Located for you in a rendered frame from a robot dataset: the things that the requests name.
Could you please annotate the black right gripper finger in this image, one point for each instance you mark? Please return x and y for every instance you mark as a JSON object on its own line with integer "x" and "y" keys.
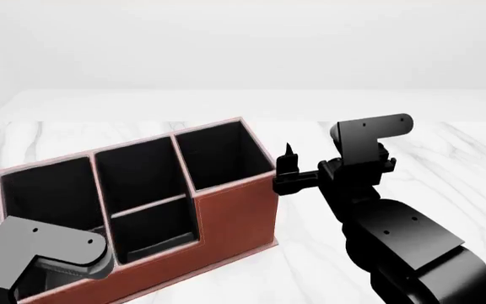
{"x": 290, "y": 187}
{"x": 288, "y": 163}

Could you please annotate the brown leather compartment caddy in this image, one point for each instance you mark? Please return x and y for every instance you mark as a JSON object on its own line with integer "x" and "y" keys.
{"x": 234, "y": 218}

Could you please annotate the right wrist L-shaped camera bracket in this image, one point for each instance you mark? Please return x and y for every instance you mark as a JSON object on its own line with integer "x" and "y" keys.
{"x": 363, "y": 139}

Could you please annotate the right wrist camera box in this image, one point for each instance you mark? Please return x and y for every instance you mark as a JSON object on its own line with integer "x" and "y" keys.
{"x": 336, "y": 136}

